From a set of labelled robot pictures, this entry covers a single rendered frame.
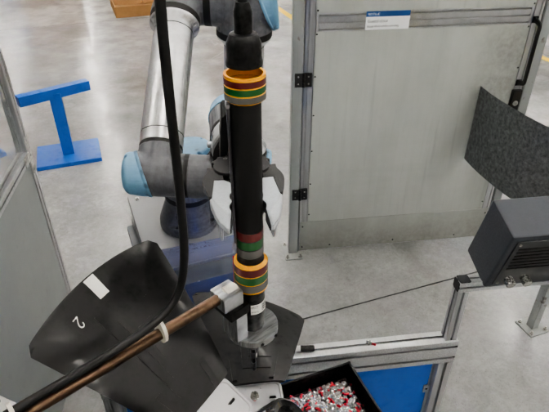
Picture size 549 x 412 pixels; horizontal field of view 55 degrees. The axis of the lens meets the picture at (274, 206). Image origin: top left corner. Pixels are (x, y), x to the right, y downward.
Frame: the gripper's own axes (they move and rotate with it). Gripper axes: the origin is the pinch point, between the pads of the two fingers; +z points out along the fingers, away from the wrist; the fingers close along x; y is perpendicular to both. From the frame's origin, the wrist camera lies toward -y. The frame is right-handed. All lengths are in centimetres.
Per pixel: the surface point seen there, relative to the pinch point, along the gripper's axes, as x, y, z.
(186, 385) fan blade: 9.3, 25.1, 1.9
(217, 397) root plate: 5.3, 28.1, 2.1
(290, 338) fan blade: -8.0, 39.2, -17.0
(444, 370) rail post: -54, 81, -38
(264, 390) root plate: -1.8, 36.7, -4.7
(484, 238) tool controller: -57, 40, -42
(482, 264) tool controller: -57, 46, -40
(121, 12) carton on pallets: 115, 144, -724
